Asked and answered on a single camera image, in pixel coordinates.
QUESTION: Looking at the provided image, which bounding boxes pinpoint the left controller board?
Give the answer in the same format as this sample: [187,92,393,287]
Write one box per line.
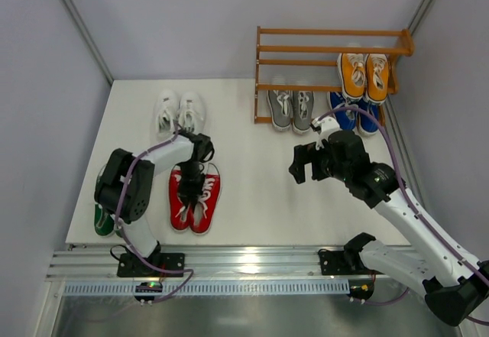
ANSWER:
[134,281,163,303]

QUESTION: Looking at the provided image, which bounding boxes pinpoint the orange canvas sneaker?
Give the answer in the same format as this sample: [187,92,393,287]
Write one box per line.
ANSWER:
[365,53,390,105]
[337,53,367,101]

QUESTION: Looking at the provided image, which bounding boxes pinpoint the controller board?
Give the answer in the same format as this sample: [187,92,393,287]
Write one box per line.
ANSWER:
[347,281,375,300]
[134,281,163,303]

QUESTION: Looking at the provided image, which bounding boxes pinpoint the right controller board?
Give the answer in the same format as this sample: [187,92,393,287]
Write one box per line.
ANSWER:
[347,281,375,300]

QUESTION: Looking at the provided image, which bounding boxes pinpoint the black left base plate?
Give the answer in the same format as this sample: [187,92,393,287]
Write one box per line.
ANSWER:
[116,251,185,278]

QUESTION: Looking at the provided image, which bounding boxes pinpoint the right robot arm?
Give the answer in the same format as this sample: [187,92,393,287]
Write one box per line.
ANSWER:
[289,130,488,326]

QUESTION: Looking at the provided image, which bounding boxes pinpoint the red canvas sneaker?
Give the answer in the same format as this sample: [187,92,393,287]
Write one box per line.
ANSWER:
[190,163,222,235]
[168,165,195,232]

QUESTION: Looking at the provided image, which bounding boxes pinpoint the white leather sneaker left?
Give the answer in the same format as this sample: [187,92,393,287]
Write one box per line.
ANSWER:
[154,89,179,141]

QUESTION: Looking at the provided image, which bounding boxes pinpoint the wooden shoe shelf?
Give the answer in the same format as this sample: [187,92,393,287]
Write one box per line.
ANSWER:
[253,26,415,124]

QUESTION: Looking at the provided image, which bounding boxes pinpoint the white leather sneaker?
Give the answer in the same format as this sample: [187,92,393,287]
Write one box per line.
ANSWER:
[154,89,179,141]
[178,92,206,134]

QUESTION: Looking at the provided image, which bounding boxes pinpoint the white leather sneaker right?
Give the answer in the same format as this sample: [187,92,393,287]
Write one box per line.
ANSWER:
[178,92,206,134]

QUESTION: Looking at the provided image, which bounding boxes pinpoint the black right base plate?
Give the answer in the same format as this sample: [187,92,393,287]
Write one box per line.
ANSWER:
[318,248,380,276]

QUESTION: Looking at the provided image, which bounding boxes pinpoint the aluminium mounting rail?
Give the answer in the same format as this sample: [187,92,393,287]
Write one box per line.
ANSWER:
[46,245,321,280]

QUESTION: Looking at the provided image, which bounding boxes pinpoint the grey canvas sneaker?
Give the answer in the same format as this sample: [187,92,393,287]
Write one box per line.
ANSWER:
[267,89,292,131]
[292,91,314,134]

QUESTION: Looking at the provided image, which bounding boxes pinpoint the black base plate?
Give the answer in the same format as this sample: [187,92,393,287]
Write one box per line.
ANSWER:
[318,248,380,276]
[116,251,185,278]

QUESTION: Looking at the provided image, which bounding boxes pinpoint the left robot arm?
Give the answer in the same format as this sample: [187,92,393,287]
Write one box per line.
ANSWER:
[94,131,215,272]

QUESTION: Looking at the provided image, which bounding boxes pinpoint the slotted grey cable duct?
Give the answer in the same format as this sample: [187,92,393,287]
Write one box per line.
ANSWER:
[63,279,349,296]

